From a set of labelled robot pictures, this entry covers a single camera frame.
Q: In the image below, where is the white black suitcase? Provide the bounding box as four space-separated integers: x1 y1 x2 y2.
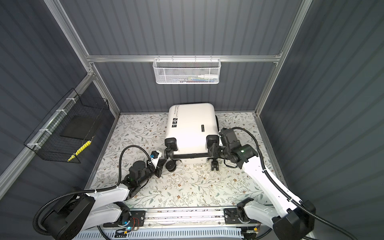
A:
164 103 220 172

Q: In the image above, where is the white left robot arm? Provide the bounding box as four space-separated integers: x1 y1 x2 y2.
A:
32 149 173 240

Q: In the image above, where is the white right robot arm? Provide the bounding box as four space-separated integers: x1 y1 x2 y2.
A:
209 128 356 240

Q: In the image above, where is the yellow black striped tape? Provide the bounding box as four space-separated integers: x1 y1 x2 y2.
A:
67 141 92 162

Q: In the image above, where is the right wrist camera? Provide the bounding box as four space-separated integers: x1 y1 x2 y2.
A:
219 128 241 149

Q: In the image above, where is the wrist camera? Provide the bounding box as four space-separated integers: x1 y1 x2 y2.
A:
129 150 163 181
219 128 241 149

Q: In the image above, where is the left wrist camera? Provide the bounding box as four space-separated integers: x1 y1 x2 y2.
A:
129 150 163 181

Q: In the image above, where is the white perforated cable duct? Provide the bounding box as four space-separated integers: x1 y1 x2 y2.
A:
75 227 244 240

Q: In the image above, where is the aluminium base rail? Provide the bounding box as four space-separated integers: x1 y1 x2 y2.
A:
128 205 304 229

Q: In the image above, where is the black wire mesh basket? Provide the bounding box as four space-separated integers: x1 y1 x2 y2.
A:
24 90 110 164

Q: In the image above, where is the white wire mesh basket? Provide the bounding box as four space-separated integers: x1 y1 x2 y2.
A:
153 58 222 85

